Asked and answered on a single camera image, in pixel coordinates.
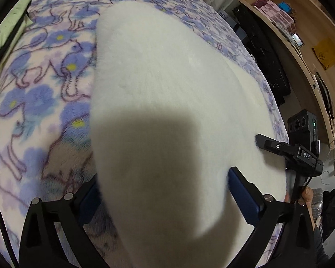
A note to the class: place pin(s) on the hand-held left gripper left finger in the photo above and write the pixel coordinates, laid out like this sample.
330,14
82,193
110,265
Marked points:
89,206

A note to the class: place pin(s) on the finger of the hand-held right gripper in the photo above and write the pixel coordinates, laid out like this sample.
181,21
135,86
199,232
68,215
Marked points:
273,146

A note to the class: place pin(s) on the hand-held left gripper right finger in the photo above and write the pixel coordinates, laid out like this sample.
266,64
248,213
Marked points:
243,195

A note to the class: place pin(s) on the white fluffy blanket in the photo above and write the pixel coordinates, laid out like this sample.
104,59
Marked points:
170,89

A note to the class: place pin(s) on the person's right forearm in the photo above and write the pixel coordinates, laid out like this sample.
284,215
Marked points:
321,248

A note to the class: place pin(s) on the person's right hand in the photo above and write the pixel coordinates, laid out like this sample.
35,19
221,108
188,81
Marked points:
308,201

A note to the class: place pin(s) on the black flat screen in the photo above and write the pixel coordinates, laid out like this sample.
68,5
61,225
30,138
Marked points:
323,95

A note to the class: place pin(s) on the silver suitcase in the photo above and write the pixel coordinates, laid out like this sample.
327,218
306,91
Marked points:
317,205

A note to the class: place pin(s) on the black bag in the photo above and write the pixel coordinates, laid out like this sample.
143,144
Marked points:
268,61

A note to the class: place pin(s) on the yellow paper bag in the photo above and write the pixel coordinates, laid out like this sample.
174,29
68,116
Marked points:
326,53

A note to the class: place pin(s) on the purple floral blanket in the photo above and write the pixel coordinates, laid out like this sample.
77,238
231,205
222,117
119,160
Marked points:
44,117

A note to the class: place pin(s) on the wooden shelf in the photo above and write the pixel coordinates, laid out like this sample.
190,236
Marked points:
310,11

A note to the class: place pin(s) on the small blue box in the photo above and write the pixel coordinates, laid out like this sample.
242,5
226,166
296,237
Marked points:
285,7

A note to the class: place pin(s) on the row of pink boxes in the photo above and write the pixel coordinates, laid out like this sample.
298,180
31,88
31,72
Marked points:
270,8

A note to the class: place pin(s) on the light green garment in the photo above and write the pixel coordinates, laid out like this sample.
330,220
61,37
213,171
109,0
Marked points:
14,19

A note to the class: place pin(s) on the small picture frame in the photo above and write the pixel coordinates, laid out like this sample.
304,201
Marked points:
297,39

